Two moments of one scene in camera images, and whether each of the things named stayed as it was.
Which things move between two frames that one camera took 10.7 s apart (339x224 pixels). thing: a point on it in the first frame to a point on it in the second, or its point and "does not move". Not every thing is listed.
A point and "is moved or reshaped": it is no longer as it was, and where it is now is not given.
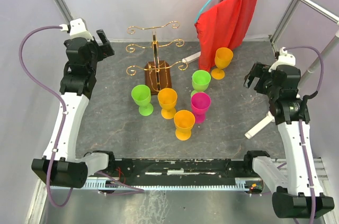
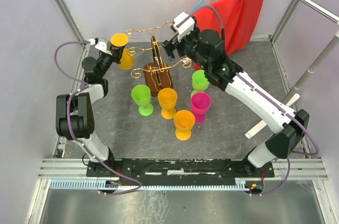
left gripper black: [105, 50] to [117, 52]
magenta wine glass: [200, 102] does not move
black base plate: [181, 172] does not move
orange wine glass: [223, 57] is moved or reshaped
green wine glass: [141, 94] does not move
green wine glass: [201, 80] does not move
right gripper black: [260, 70] to [169, 46]
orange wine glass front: [184, 121] does not move
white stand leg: [323, 11] does not move
